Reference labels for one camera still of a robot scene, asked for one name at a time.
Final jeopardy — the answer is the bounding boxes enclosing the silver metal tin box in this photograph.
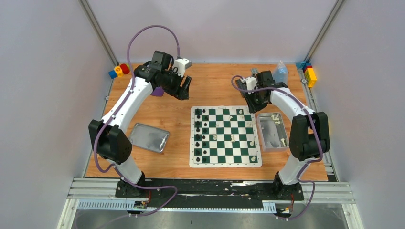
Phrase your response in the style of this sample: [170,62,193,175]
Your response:
[256,112,289,152]

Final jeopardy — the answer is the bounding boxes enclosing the green white chess board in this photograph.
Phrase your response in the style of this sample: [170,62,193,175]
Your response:
[189,105,263,168]

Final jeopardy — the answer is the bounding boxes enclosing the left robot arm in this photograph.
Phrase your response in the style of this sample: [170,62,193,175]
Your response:
[88,51,192,197]

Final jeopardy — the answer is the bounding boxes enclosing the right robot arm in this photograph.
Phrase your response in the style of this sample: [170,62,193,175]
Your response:
[235,71,330,199]

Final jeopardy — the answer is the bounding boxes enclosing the purple metronome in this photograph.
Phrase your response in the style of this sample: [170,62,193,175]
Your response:
[151,87,165,97]

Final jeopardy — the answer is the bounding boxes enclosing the dark grey lego baseplate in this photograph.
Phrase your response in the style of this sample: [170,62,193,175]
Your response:
[235,79,246,93]

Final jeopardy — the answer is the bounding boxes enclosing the grey lego tower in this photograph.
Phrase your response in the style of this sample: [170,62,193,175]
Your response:
[251,68,258,76]

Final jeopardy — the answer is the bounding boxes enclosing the blue plastic bag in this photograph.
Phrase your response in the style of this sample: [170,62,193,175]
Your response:
[272,61,289,84]

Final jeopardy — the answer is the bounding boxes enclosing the red wooden cylinder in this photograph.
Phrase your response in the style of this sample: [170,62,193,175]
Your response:
[120,63,130,74]

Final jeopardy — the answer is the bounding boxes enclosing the yellow wooden cylinder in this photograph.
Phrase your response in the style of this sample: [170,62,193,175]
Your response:
[114,66,125,77]

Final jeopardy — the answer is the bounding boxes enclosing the silver tin lid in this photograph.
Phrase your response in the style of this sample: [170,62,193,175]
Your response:
[129,123,170,154]

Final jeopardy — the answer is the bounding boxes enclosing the colourful lego brick stack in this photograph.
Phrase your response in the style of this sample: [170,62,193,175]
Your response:
[296,62,317,88]

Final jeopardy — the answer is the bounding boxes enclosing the blue wooden block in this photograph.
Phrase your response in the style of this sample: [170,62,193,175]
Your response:
[108,70,118,79]

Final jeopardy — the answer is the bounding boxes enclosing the yellow curved block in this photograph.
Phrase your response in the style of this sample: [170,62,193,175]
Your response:
[315,112,329,139]

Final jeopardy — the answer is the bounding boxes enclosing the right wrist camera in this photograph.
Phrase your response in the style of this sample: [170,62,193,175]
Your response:
[241,76,257,94]

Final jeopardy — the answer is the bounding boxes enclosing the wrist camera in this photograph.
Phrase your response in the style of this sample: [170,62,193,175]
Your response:
[241,76,257,94]
[172,58,192,77]

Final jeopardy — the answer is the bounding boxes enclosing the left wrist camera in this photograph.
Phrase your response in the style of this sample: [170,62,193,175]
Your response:
[172,58,192,77]

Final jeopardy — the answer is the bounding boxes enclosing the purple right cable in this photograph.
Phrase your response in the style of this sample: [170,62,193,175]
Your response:
[231,75,324,221]

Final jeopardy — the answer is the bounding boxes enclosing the purple cable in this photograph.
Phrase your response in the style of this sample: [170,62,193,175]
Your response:
[231,75,324,221]
[92,25,181,229]

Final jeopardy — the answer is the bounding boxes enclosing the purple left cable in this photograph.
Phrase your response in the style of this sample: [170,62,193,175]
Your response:
[92,25,181,229]

